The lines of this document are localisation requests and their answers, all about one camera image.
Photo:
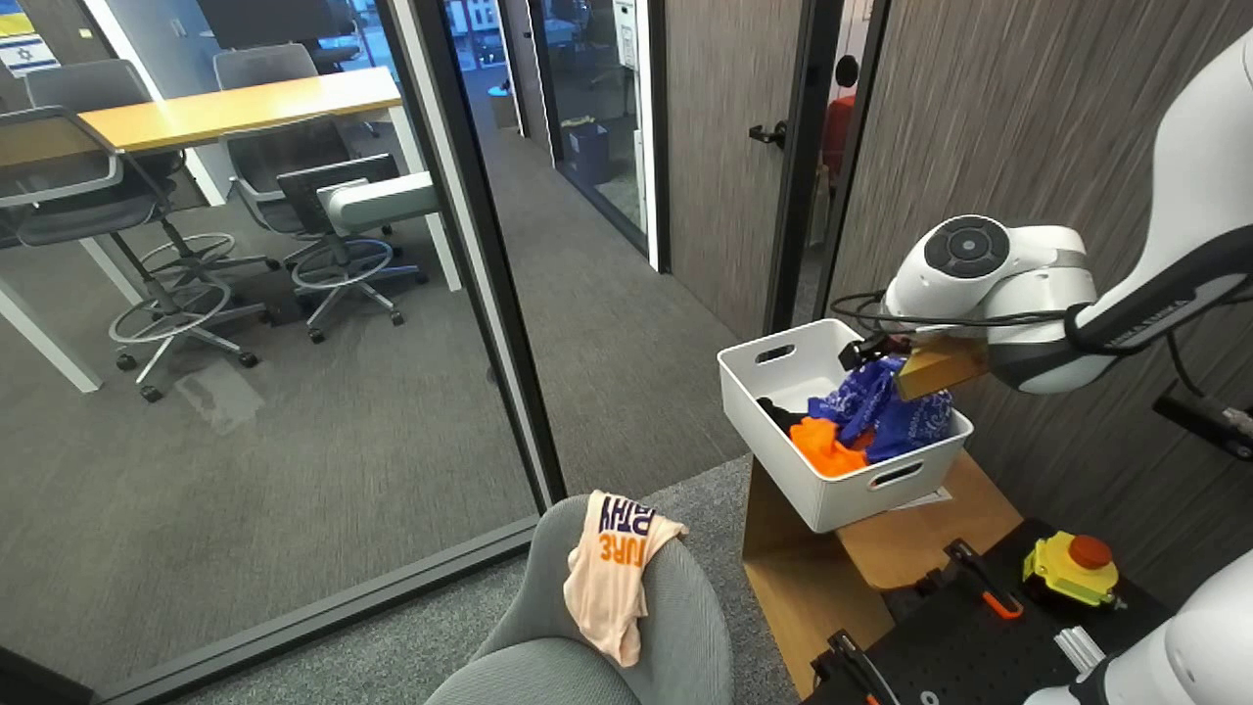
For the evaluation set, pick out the black glass wall frame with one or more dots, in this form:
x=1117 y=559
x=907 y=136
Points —
x=482 y=262

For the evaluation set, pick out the person in red shirt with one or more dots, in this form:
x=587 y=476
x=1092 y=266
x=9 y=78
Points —
x=844 y=133

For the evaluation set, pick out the black cloth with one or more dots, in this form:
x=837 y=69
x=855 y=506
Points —
x=779 y=416

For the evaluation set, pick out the peach printed cloth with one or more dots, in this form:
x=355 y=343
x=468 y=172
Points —
x=607 y=589

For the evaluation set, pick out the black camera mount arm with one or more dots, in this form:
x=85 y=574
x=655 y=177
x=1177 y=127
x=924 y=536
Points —
x=1197 y=416

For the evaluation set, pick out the blue paisley bandana cloth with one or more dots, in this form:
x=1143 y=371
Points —
x=887 y=413

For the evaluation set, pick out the grey upholstered chair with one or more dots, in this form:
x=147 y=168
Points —
x=549 y=653

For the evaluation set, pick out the black perforated mounting board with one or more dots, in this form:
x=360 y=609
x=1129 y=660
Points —
x=963 y=653

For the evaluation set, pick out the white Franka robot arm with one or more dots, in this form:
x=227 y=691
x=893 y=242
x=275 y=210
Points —
x=1030 y=288

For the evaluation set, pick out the white plastic basket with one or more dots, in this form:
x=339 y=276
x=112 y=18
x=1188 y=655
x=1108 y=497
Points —
x=807 y=492

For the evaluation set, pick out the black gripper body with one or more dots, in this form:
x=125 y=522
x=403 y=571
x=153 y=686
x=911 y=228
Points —
x=869 y=353

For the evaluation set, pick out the orange cloth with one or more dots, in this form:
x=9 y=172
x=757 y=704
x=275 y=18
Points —
x=824 y=448

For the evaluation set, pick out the wooden top office table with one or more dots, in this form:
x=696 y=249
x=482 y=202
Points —
x=237 y=112

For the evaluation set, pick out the yellow emergency stop button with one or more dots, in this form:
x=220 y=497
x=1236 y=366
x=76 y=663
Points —
x=1065 y=571

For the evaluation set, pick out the aluminium extrusion piece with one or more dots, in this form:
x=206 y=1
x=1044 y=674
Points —
x=1081 y=653

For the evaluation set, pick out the brown cardboard box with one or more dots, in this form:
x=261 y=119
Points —
x=807 y=603

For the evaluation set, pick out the grey office stool chair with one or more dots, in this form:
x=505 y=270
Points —
x=93 y=210
x=326 y=199

